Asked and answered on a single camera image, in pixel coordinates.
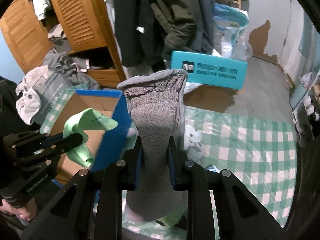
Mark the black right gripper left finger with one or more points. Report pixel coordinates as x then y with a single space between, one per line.
124 174

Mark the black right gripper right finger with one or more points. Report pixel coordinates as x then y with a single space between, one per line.
190 177

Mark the light green cloth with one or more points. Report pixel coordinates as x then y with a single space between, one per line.
87 120

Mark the grey fleece sock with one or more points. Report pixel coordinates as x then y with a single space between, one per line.
157 110

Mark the person's left hand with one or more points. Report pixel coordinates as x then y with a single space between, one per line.
28 212

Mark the blue cardboard box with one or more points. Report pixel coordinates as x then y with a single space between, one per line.
105 146

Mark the green glittery cloth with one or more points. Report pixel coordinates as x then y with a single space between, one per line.
173 218

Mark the grey clothes pile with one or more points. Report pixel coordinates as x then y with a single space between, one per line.
41 87

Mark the green checkered tablecloth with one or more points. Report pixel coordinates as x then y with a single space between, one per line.
261 154

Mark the brown cardboard sheet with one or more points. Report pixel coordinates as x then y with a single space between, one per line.
212 98

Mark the white plastic bag on floor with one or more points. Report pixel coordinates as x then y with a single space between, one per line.
191 86

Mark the teal printed box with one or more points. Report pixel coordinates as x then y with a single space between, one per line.
211 70

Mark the white shoe rack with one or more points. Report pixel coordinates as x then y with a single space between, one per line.
305 106

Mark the wooden louvered cabinet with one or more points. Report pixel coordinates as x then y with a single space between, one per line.
33 27

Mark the dark hanging jacket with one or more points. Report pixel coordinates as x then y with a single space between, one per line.
149 31

